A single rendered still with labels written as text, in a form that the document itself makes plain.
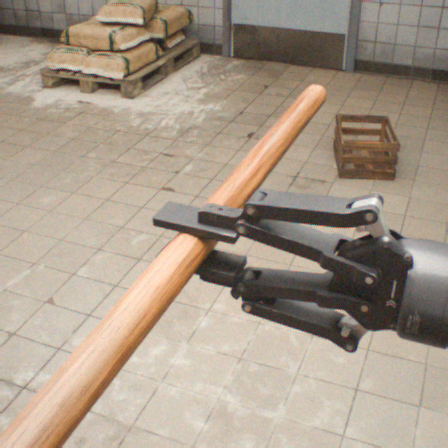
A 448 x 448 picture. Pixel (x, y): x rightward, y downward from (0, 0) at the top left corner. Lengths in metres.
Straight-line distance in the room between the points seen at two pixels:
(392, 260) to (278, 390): 1.60
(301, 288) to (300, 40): 4.75
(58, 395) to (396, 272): 0.24
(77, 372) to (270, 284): 0.18
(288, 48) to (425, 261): 4.83
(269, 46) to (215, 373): 3.65
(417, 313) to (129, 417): 1.59
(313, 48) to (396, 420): 3.70
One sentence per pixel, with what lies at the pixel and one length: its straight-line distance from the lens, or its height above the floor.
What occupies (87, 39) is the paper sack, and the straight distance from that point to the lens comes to 4.63.
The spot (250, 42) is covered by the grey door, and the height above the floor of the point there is 0.15.
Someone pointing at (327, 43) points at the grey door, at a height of 0.21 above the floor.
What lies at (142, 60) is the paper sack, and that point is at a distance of 4.59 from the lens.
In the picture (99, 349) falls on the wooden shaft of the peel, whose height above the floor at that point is 1.21.
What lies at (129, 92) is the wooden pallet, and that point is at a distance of 4.42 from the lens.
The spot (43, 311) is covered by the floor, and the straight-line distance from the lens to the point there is 2.39.
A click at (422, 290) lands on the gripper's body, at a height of 1.21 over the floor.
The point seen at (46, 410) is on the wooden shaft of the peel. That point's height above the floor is 1.21.
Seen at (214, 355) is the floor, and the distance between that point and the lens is 2.13.
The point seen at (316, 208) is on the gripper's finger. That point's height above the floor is 1.25.
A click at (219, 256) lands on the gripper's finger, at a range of 0.50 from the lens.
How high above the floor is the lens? 1.46
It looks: 31 degrees down
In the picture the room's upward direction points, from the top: straight up
